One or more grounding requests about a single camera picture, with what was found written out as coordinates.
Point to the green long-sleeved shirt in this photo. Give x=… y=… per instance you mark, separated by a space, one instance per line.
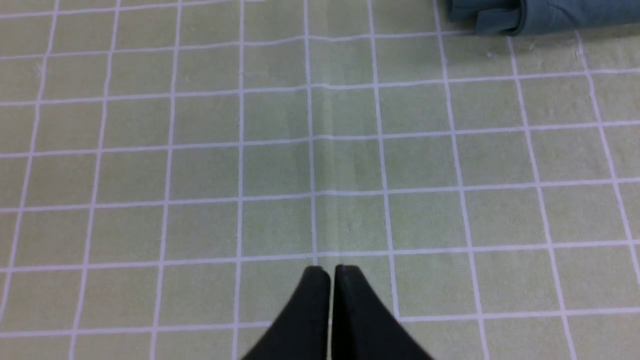
x=539 y=17

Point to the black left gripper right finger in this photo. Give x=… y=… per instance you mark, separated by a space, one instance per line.
x=362 y=327

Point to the green checkered tablecloth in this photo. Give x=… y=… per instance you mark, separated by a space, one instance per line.
x=170 y=167

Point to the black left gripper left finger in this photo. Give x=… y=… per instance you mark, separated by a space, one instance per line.
x=300 y=331

